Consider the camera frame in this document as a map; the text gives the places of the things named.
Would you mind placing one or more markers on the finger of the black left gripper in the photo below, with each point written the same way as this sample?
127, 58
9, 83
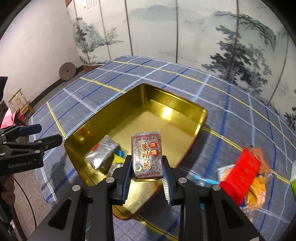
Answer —
44, 144
14, 131

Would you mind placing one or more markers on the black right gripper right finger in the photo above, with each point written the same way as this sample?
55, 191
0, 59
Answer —
205, 210

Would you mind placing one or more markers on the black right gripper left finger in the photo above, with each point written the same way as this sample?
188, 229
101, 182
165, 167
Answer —
68, 219

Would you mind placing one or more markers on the black sesame cake packet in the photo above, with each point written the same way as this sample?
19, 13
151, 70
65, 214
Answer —
147, 162

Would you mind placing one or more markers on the teal candy wrapper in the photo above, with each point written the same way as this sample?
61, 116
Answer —
205, 181

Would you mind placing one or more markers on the red snack packet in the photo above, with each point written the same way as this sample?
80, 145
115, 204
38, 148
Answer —
241, 176

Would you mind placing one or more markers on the orange snack packet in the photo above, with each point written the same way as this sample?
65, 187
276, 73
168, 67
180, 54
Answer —
256, 195

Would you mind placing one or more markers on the silver foil snack packet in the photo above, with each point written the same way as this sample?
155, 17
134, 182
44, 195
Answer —
100, 157

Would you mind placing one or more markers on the clear brown pastry packet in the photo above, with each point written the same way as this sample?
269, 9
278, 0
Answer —
264, 168

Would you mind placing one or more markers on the round stone millstone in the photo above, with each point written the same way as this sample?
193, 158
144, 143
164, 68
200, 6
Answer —
67, 71

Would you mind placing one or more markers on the green tissue pack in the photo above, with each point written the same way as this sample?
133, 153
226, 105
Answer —
293, 179

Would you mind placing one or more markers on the blue plaid tablecloth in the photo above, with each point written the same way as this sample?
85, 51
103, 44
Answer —
235, 119

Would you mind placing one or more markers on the gold and maroon toffee tin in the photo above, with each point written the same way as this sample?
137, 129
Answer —
143, 109

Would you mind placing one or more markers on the painted folding screen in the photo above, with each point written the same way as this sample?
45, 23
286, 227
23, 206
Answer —
242, 42

